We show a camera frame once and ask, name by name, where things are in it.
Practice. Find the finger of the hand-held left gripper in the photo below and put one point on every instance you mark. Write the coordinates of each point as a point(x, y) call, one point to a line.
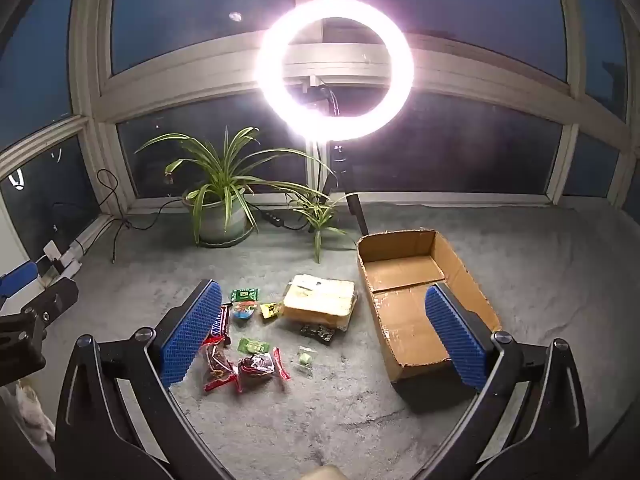
point(55, 297)
point(20, 280)

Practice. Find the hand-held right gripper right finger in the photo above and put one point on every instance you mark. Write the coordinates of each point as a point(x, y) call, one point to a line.
point(457, 340)

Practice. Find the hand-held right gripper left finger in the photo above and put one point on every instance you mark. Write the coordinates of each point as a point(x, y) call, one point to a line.
point(195, 330)

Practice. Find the brown chocolate bar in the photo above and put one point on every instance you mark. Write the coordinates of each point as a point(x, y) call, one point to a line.
point(218, 322)

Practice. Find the red clear snack packet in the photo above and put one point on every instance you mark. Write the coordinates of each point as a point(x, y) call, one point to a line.
point(260, 366)
point(217, 366)

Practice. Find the blue red peanut packet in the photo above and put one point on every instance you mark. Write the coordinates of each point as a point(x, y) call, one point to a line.
point(244, 311)

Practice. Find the small light green packet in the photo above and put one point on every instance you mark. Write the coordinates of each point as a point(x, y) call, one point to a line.
point(252, 346)

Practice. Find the cardboard box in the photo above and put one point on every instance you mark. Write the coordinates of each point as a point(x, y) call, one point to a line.
point(400, 320)

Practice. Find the green snack packet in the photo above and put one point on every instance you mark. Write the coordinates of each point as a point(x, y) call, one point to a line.
point(245, 294)

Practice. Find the yellow snack packet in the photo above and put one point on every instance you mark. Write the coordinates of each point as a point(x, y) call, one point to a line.
point(270, 310)

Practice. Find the clear packet with green candy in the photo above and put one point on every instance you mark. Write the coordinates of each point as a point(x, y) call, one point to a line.
point(305, 359)

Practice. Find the dark snack packet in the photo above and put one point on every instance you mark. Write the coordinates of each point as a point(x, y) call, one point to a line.
point(316, 334)

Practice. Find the bread loaf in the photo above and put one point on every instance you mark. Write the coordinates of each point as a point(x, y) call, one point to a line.
point(320, 300)

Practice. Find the white power strip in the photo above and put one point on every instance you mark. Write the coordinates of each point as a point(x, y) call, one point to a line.
point(70, 260)

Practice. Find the white fuzzy cloth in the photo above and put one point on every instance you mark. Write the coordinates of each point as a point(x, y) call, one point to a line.
point(32, 420)

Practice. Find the dark plant pot saucer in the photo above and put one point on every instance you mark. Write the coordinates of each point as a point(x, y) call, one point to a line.
point(235, 244)

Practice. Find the green plant pot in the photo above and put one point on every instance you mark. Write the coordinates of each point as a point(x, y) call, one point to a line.
point(220, 225)

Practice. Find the black power strip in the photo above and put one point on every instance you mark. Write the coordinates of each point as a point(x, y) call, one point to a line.
point(280, 217)

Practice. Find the large spider plant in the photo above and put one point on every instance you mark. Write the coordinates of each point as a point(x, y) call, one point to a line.
point(225, 180)

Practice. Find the small spider plant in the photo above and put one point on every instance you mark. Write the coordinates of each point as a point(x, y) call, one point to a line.
point(317, 215)

